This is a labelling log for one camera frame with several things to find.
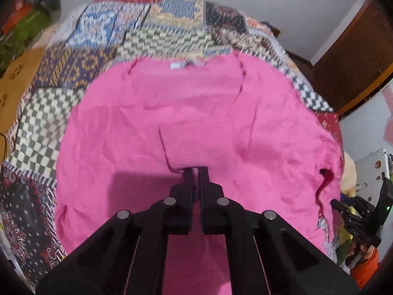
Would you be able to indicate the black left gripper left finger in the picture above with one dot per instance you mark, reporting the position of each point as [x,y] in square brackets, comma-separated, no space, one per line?
[127,254]

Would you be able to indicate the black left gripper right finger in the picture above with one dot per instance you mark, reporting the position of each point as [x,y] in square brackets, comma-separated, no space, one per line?
[265,254]

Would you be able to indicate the pink knit cardigan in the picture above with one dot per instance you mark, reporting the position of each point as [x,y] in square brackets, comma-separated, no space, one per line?
[140,124]

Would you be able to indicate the orange right sleeve forearm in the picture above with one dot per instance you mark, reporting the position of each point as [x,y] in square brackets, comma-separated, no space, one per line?
[363,271]

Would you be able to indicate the person's right hand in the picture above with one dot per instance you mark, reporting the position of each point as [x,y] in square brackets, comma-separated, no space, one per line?
[358,253]

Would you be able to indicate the yellow orange blanket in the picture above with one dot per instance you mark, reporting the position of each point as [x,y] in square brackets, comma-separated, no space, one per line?
[349,177]

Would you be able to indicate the brown wooden door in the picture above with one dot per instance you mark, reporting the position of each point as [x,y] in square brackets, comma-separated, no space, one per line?
[359,61]

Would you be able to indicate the wooden board with flower cutouts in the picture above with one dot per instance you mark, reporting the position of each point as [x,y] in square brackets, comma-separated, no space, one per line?
[16,92]

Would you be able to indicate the patchwork patterned bedspread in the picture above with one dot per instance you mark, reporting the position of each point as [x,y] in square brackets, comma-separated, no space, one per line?
[94,37]

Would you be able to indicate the green patterned storage bag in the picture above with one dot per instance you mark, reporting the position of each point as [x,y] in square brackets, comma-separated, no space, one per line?
[22,34]

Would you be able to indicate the orange box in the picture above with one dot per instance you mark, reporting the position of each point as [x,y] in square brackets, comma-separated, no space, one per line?
[21,9]

